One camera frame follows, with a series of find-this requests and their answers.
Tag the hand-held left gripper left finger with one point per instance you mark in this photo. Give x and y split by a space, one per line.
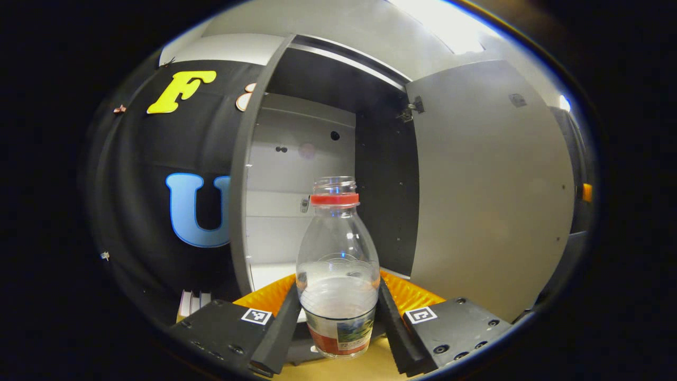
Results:
280 338

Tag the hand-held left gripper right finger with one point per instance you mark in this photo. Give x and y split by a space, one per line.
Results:
399 338

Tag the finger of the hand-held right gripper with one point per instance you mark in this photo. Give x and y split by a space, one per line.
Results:
587 193

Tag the beige cabinet door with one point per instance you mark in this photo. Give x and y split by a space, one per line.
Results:
492 185

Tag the clear plastic bottle red label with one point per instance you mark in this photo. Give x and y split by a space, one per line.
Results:
338 254

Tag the dark grey cabinet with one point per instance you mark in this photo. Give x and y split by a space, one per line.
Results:
386 185

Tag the black door hinge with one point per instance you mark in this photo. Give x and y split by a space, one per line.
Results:
411 109

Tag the white slotted holder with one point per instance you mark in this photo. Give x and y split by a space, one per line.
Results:
194 304

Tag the small ceiling light panel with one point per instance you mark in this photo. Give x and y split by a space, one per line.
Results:
565 103

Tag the black backdrop cloth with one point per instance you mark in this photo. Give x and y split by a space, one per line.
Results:
137 185

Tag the long ceiling light panel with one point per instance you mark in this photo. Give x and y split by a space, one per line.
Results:
449 24

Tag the black clip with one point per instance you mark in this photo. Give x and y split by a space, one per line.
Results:
168 62

